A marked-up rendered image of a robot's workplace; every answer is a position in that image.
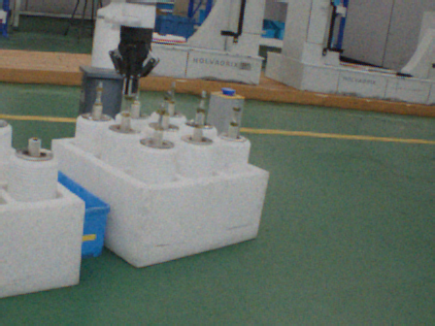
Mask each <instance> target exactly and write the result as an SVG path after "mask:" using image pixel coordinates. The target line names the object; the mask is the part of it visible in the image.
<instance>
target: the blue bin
mask: <svg viewBox="0 0 435 326"><path fill-rule="evenodd" d="M57 182H58V183H59V184H61V185H63V186H65V187H66V188H67V189H69V190H70V191H71V192H72V193H74V194H76V195H77V196H78V197H80V199H81V200H83V201H84V223H83V229H84V231H83V241H82V250H81V259H85V258H90V257H95V256H99V255H101V252H102V246H103V242H104V236H105V230H106V223H107V217H108V213H109V212H110V210H111V205H110V204H108V203H107V202H105V201H103V200H101V199H100V198H98V197H97V196H95V195H94V194H92V193H91V191H89V190H88V189H86V188H85V187H83V186H82V185H80V184H79V183H77V182H76V181H74V180H73V179H70V178H68V177H67V176H65V175H64V174H63V172H61V171H60V170H58V169H57Z"/></svg>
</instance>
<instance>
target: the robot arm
mask: <svg viewBox="0 0 435 326"><path fill-rule="evenodd" d="M155 7H156V0H112V1H111V3H110V5H108V6H107V7H105V8H102V9H100V10H98V13H97V21H95V31H94V40H93V50H92V60H91V63H90V70H93V71H98V72H103V71H104V73H105V72H117V73H118V74H121V75H122V86H121V91H122V94H124V95H126V94H127V95H128V96H135V94H136V93H137V91H138V81H139V78H144V77H146V76H147V75H148V73H150V72H151V71H152V70H153V69H154V67H155V66H156V65H157V64H158V63H159V61H160V60H159V58H158V57H157V58H156V57H155V56H154V55H153V54H152V48H151V43H152V39H153V31H154V24H155ZM120 57H121V58H120ZM146 59H147V60H146ZM145 60H146V62H147V63H146V64H145V66H144V67H143V63H144V61H145Z"/></svg>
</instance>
